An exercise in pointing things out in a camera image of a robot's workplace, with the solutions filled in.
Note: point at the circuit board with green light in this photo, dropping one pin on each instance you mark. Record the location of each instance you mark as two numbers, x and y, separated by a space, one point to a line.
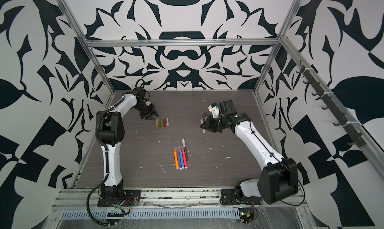
246 217

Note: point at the dark red marker pen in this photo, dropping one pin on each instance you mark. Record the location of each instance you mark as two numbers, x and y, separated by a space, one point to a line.
186 153

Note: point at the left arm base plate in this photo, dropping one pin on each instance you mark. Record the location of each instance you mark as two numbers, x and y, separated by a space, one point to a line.
127 198

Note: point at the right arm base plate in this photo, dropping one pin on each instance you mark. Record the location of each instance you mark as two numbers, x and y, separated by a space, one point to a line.
232 197

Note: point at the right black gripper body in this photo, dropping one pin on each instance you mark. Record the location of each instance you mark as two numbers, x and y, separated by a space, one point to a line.
218 124

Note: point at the purple marker pen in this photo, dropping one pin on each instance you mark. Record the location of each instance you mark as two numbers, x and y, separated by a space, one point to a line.
178 159

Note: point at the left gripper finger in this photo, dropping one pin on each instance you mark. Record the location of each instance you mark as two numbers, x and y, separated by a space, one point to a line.
153 111
150 118

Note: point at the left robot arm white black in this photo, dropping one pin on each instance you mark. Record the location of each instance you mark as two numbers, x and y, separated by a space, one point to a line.
110 132

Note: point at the orange marker pen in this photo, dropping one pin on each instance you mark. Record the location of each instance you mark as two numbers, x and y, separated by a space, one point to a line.
176 158

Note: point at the aluminium frame crossbar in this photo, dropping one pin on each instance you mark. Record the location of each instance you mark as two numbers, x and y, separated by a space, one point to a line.
180 42

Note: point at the blue marker pen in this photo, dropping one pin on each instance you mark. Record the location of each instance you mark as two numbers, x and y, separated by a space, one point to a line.
181 157

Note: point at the grey hook rack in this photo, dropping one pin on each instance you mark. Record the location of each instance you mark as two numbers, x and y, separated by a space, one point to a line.
333 104

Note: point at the pink red marker pen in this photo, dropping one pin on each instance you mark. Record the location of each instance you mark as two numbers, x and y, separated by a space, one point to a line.
184 158

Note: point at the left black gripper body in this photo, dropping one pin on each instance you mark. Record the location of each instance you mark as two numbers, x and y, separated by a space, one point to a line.
144 109

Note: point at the white slotted cable duct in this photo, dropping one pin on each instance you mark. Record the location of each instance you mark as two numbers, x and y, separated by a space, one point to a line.
188 213

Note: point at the aluminium front rail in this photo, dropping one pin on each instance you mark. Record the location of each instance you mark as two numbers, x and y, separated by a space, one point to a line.
155 198

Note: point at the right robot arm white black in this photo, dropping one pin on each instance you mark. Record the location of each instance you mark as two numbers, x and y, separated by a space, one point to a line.
279 177

